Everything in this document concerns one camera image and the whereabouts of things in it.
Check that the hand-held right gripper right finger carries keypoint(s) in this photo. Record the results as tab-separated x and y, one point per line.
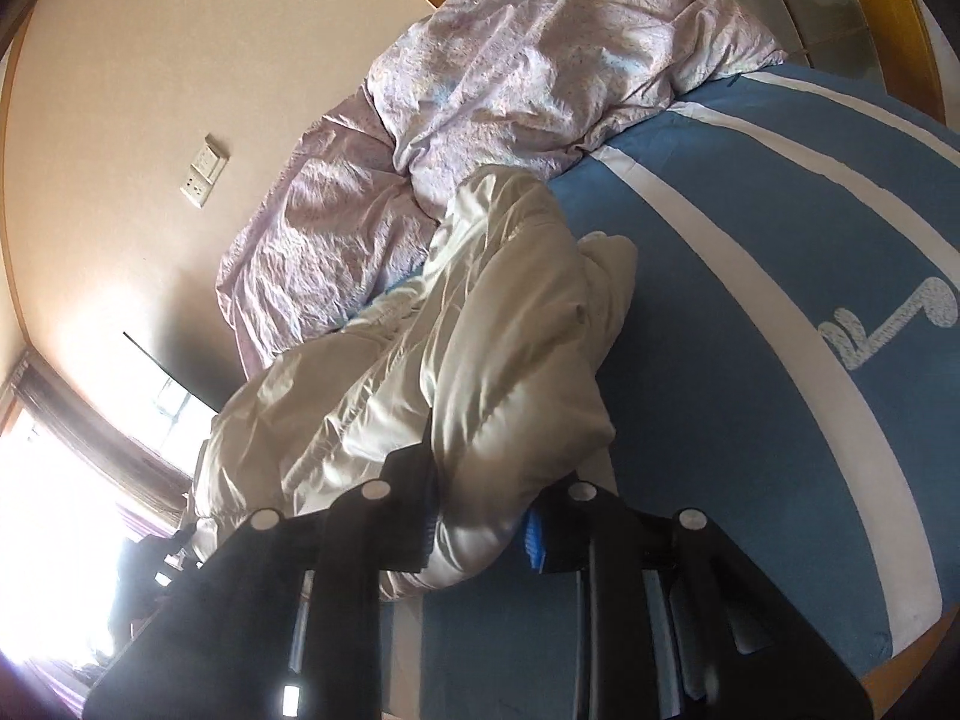
535	540

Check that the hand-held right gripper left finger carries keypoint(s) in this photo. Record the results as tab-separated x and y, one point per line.
409	510

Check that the beige down jacket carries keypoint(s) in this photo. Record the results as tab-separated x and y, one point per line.
480	360

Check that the dark window curtain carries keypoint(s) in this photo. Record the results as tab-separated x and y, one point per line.
90	427

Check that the black flat television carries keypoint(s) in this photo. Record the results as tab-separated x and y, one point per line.
180	405

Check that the blue white striped bed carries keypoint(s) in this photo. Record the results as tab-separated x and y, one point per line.
712	315

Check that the pink crumpled duvet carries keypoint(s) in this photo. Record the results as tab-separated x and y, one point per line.
525	75

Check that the wooden framed glass door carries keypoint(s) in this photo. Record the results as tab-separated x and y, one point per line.
840	15

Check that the white wall socket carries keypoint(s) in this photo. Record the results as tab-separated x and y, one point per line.
196	187

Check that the white wall switch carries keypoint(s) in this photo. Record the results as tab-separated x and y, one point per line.
211	157

